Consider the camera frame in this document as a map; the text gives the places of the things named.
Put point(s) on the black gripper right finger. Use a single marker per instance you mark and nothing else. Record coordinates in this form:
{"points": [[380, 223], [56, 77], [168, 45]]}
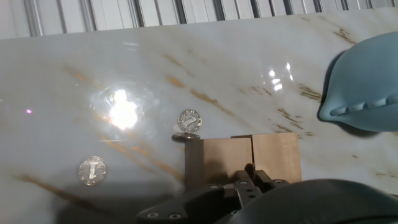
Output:
{"points": [[267, 180]]}

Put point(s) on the light blue piggy bank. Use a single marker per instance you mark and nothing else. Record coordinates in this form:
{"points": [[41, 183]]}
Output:
{"points": [[367, 81]]}

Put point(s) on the white marble pattern mat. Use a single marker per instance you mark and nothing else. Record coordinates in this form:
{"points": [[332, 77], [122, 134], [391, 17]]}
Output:
{"points": [[62, 93]]}

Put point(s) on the light wooden block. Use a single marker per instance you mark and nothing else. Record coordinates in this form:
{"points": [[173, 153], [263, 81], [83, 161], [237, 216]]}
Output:
{"points": [[217, 152], [276, 155]]}

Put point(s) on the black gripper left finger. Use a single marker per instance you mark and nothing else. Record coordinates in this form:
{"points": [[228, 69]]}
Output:
{"points": [[247, 189]]}

